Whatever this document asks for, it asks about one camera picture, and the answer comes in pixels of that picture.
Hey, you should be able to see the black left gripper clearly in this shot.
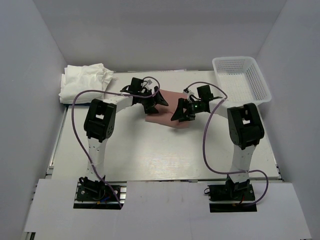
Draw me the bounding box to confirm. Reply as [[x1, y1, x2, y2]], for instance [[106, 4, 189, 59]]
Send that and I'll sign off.
[[137, 86, 168, 114]]

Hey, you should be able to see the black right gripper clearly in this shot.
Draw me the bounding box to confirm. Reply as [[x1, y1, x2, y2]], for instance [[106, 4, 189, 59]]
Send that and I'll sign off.
[[171, 97, 203, 122]]

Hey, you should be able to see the pink printed t shirt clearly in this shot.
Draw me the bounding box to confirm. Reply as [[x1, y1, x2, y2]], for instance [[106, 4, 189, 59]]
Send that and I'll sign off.
[[145, 89, 190, 129]]

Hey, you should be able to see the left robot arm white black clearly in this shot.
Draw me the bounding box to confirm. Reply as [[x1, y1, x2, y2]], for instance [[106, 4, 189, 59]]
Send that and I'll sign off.
[[84, 77, 169, 182]]

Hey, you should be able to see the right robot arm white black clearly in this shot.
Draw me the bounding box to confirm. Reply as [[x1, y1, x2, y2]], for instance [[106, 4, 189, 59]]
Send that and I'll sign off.
[[170, 84, 265, 200]]

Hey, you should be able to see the white folded t shirt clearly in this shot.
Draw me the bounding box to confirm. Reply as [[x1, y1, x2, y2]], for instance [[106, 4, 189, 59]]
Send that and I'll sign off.
[[58, 63, 114, 105]]

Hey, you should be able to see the white plastic mesh basket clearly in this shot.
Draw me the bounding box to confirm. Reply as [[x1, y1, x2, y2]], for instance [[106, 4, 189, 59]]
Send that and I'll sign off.
[[212, 56, 272, 106]]

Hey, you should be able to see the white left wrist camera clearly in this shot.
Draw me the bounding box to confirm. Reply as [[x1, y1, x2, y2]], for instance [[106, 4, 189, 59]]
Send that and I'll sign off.
[[142, 79, 153, 91]]

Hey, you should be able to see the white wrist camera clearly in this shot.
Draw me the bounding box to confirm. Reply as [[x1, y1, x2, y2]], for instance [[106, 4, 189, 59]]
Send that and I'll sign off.
[[142, 79, 153, 91], [183, 88, 194, 101]]

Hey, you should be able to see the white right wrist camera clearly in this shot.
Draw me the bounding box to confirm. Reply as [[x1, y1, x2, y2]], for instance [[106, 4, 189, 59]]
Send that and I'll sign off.
[[183, 88, 194, 101]]

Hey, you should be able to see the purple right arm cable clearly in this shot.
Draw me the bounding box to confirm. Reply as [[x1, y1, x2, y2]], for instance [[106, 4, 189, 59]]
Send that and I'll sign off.
[[186, 82, 270, 207]]

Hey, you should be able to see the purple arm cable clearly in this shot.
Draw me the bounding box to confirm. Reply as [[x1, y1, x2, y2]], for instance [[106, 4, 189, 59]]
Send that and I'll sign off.
[[186, 82, 270, 207], [71, 76, 161, 210]]

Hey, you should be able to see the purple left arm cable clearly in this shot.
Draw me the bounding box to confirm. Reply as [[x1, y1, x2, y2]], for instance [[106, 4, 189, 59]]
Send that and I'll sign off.
[[71, 76, 161, 210]]

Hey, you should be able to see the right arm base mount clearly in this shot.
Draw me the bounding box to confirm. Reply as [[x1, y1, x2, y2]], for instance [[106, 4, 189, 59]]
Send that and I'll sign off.
[[203, 184, 257, 213]]

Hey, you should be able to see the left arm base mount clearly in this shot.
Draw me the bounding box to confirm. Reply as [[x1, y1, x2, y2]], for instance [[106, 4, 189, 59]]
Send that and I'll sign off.
[[73, 177, 125, 210]]

